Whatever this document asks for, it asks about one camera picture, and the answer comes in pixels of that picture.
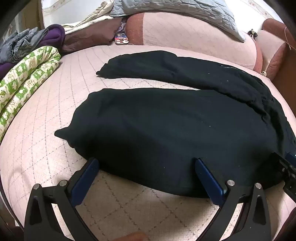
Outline green printed blanket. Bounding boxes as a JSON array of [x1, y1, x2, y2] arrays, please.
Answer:
[[0, 46, 62, 142]]

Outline red blue packet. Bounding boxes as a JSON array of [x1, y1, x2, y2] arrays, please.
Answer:
[[114, 32, 129, 45]]

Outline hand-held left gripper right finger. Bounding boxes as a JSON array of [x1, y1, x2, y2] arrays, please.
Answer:
[[194, 158, 272, 241]]

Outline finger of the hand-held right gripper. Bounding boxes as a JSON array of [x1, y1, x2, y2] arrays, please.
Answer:
[[270, 152, 296, 201]]

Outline dark wooden bed frame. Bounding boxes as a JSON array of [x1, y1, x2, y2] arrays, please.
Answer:
[[273, 44, 296, 95]]

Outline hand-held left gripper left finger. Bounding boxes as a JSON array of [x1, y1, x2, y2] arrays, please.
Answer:
[[23, 158, 100, 241]]

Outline pink brown cushion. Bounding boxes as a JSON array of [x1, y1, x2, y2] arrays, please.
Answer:
[[254, 19, 296, 80]]

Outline purple cloth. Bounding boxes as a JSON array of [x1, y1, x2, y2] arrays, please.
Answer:
[[0, 24, 65, 77]]

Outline grey denim jeans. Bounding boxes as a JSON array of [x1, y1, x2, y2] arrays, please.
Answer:
[[0, 27, 49, 64]]

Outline pink bolster cushion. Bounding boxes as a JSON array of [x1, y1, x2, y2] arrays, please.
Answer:
[[125, 11, 263, 72]]

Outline brown cloth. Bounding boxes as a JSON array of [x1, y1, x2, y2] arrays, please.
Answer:
[[61, 20, 123, 55]]

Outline cream cloth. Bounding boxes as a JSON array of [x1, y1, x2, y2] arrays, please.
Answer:
[[63, 1, 126, 32]]

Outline black pants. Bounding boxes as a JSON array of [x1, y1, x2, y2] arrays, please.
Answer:
[[55, 50, 296, 199]]

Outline pink quilted bed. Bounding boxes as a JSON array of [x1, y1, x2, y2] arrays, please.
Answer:
[[0, 44, 296, 241]]

